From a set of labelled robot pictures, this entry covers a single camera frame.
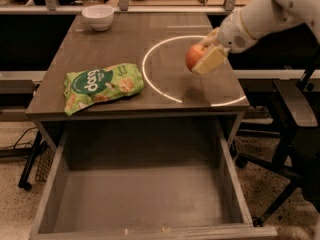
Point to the white bowl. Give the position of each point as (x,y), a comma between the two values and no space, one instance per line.
(99,17)

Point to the red apple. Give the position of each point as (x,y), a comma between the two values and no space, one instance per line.
(194,54)

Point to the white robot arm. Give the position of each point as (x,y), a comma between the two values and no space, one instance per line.
(271,16)

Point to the black office chair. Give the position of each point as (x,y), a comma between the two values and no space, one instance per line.
(297,156)

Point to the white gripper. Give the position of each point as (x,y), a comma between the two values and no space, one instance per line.
(232,34)

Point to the black table leg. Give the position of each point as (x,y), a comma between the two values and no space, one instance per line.
(37,149)

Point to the open grey top drawer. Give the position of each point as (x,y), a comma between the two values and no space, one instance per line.
(144,179)

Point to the green snack bag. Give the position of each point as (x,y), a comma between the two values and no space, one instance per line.
(86,88)

